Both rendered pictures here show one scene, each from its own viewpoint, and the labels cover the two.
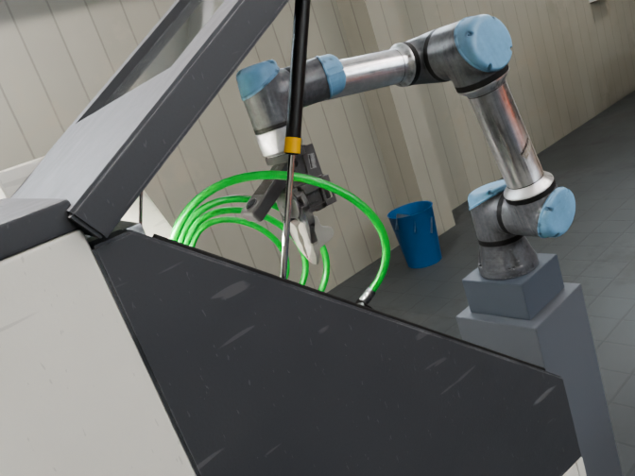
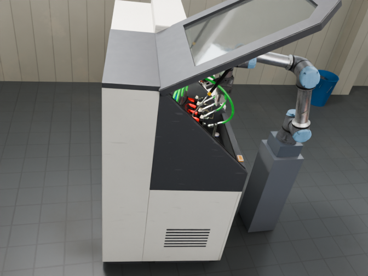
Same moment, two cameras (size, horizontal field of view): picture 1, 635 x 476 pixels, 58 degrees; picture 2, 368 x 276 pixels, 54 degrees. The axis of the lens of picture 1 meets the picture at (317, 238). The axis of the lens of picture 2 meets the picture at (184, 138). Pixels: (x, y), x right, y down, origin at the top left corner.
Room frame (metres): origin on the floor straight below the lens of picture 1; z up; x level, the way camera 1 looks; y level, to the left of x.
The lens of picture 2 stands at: (-0.91, -0.41, 2.35)
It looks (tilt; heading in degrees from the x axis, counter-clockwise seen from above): 36 degrees down; 18
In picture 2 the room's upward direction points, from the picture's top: 9 degrees clockwise
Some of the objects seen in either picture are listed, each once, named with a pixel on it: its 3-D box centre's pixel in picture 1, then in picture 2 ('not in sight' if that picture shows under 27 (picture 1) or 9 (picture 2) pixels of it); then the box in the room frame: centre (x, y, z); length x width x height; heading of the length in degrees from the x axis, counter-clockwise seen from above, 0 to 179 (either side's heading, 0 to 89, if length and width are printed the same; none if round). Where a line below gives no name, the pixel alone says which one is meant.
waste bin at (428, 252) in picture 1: (415, 234); (320, 87); (3.98, -0.68, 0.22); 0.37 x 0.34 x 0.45; 126
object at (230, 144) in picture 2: not in sight; (229, 147); (1.11, -0.12, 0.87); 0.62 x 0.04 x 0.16; 29
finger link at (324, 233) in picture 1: (319, 237); (220, 101); (1.00, 0.00, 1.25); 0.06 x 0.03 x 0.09; 119
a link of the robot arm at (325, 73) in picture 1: (307, 82); (245, 60); (1.08, -0.08, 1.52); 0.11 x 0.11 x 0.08; 27
